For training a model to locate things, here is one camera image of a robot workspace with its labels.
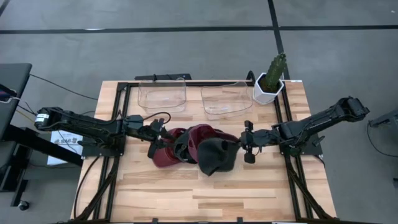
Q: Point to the black cap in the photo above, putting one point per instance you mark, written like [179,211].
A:
[217,158]

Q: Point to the black side desk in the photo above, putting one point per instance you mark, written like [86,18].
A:
[12,77]

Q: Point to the white printed paper sheet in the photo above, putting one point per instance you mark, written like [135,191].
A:
[66,141]

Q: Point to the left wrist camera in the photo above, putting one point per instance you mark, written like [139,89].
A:
[134,122]

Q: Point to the black caster wheel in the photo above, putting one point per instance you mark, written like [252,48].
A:
[23,205]

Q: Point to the white hexagonal plant pot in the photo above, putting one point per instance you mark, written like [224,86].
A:
[264,98]

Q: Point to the black bracket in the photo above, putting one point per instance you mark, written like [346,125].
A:
[239,221]
[155,221]

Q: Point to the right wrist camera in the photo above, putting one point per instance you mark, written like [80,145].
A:
[269,138]

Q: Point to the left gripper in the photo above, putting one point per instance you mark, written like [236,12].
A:
[152,132]

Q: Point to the small dark electronic device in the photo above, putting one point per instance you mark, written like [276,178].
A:
[6,93]

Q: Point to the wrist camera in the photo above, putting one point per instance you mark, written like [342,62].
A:
[269,138]
[134,122]

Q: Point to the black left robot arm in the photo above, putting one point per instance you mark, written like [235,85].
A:
[77,124]

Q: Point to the clear plastic bin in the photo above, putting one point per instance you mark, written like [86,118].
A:
[146,104]
[214,105]

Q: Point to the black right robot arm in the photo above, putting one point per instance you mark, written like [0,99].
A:
[311,123]

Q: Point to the black clamp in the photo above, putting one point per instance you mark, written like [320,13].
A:
[248,76]

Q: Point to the black aluminium table frame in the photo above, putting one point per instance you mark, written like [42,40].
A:
[193,83]

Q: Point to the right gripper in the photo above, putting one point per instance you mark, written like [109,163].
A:
[252,140]

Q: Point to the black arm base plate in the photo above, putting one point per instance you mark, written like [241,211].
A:
[312,149]
[93,151]

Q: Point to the grey stand leg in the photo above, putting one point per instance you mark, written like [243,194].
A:
[388,119]

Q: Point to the green cactus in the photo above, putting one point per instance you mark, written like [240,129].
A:
[275,73]

